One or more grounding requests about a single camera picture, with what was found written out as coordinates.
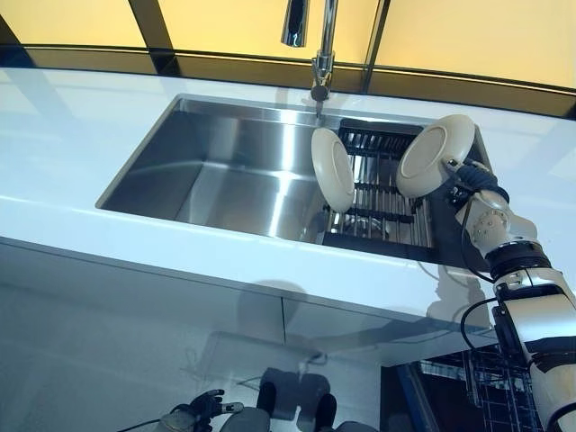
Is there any wire dishwasher rack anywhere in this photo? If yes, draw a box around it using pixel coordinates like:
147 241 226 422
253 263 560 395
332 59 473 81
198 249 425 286
462 349 544 432

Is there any black sink drying rack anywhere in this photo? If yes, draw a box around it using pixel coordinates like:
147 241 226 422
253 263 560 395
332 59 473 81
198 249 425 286
320 118 436 249

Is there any cream round plate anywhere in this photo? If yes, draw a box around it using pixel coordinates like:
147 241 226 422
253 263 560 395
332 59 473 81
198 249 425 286
395 113 478 198
310 128 356 213

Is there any chrome gooseneck faucet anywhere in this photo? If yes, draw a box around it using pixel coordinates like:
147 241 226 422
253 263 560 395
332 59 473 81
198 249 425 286
281 0 342 122

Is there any grey robot right leg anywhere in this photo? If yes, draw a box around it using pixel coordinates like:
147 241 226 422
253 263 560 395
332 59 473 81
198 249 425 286
314 393 384 432

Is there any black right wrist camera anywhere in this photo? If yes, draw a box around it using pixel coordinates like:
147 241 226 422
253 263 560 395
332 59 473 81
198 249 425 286
447 185 472 208

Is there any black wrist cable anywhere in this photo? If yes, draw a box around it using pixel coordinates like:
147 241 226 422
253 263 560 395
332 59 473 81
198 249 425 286
117 419 164 432
458 197 501 355

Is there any grey robot left leg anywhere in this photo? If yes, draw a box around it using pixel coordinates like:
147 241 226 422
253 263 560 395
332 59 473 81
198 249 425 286
223 381 281 432

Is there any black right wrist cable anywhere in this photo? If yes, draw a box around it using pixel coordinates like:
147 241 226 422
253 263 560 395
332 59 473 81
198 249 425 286
458 197 501 355

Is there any yellow window with dark frame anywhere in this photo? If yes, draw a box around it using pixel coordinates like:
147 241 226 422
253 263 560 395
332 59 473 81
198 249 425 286
0 0 576 119

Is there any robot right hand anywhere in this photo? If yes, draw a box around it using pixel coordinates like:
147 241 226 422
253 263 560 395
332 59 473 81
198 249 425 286
444 157 512 204

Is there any black dishwasher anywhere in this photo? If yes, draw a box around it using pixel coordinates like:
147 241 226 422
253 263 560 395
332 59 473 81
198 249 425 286
380 345 555 432

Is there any white cabinet door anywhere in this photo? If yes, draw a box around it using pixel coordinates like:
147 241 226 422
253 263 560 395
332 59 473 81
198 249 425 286
282 293 497 366
0 238 288 348

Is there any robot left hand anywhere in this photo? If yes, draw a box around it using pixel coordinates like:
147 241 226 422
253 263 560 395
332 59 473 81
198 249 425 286
188 389 246 427

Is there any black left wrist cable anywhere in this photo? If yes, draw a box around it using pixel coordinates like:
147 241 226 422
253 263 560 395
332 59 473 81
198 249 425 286
117 419 164 432

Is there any grey robot leg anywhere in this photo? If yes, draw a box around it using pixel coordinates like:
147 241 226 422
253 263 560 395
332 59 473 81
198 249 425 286
223 381 281 432
314 393 384 432

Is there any stainless steel sink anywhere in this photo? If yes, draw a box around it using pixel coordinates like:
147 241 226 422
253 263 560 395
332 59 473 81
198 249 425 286
94 93 492 272

